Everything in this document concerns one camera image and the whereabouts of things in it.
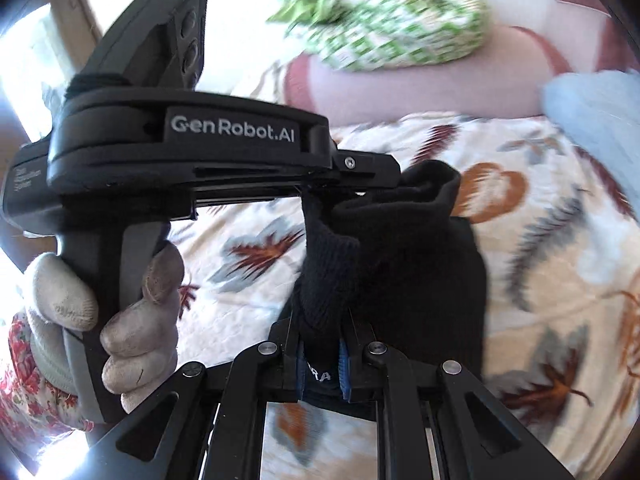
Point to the person's left hand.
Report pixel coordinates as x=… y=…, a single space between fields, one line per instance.
x=145 y=345

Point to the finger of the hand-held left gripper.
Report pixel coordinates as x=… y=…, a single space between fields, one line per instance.
x=365 y=172

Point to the person's left forearm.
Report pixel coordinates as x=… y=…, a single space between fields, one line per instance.
x=30 y=400

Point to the green checked quilt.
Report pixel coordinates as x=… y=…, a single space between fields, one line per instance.
x=390 y=25

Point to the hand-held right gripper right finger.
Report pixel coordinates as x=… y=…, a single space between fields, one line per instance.
x=344 y=370

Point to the leaf print blanket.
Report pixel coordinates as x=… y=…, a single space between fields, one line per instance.
x=225 y=220

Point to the pink upholstered headboard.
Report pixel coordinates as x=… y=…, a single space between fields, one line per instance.
x=400 y=95

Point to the black pants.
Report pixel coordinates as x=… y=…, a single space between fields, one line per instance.
x=410 y=270

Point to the light blue cloth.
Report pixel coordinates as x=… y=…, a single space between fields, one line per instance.
x=595 y=110

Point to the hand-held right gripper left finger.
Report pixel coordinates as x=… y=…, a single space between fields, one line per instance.
x=300 y=375

